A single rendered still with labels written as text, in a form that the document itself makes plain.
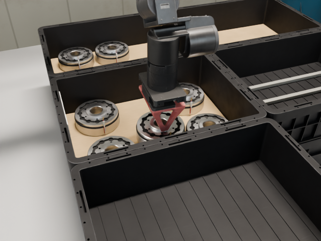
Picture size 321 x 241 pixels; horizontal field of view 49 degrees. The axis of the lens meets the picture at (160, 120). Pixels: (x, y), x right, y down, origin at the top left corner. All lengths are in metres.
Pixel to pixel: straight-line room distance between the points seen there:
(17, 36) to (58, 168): 1.89
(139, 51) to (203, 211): 0.64
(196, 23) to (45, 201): 0.53
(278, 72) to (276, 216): 0.52
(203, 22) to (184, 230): 0.37
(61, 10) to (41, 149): 1.80
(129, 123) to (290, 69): 0.53
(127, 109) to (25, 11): 1.88
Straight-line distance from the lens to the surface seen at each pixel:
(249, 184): 0.73
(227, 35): 1.28
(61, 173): 0.94
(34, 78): 1.33
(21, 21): 2.71
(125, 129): 0.83
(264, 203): 0.70
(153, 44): 0.62
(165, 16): 0.61
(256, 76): 1.05
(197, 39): 0.64
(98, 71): 0.86
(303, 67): 1.14
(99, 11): 2.76
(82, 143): 0.81
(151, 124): 0.73
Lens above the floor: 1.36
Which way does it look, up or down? 39 degrees down
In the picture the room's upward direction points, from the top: straight up
